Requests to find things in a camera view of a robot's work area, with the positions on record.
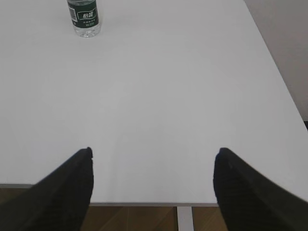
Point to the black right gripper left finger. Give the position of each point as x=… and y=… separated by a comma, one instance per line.
x=59, y=202

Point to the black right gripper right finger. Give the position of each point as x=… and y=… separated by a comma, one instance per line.
x=249, y=201

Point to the Yibao mineral water bottle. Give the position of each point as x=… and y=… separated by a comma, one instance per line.
x=85, y=17

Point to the white table leg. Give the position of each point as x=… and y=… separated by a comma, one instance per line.
x=185, y=218

